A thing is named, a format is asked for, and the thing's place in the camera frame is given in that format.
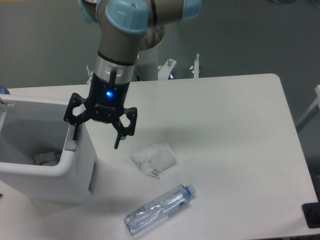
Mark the trash inside can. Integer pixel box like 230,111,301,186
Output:
34,150,62,167

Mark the clear plastic water bottle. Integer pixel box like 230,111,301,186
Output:
123,184,196,236

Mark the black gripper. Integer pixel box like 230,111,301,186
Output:
63,72,138,150

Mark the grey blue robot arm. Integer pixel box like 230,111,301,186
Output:
63,0,202,149

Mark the white push-lid trash can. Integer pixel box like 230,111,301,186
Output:
0,94,98,203

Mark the white frame at right edge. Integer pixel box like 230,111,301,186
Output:
295,84,320,133

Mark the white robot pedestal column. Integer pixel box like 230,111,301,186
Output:
134,25,165,82

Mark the crumpled white paper wrapper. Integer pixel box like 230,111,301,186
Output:
130,143,177,180

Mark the black object at table edge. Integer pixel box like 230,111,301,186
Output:
302,202,320,229

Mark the blue object at left edge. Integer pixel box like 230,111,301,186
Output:
0,85,11,95

